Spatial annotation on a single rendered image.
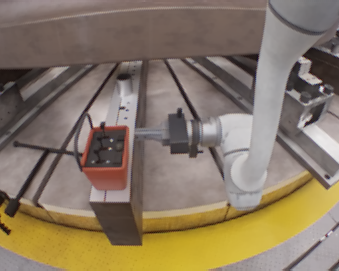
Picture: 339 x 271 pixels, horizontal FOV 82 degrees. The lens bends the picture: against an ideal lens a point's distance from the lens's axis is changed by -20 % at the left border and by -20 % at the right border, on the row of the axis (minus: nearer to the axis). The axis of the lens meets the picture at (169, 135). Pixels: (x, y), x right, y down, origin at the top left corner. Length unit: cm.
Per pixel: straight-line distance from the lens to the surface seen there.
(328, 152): 150
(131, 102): 115
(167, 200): 120
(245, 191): 63
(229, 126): 69
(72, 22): 117
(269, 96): 45
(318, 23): 33
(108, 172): 69
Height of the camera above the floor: 131
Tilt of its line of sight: 42 degrees down
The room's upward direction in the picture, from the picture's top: straight up
